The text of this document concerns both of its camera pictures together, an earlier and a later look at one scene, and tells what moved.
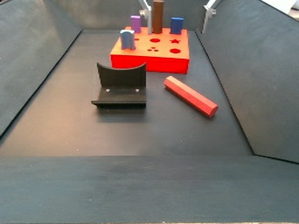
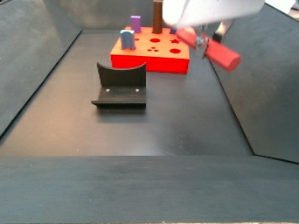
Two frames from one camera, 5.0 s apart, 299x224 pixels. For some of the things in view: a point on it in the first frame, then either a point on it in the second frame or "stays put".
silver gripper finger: [147, 11] -> [200, 31]
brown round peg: [157, 17] stays put
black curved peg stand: [123, 87] stays put
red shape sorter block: [163, 51] stays put
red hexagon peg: [191, 96] -> [216, 52]
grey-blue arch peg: [127, 38] stays put
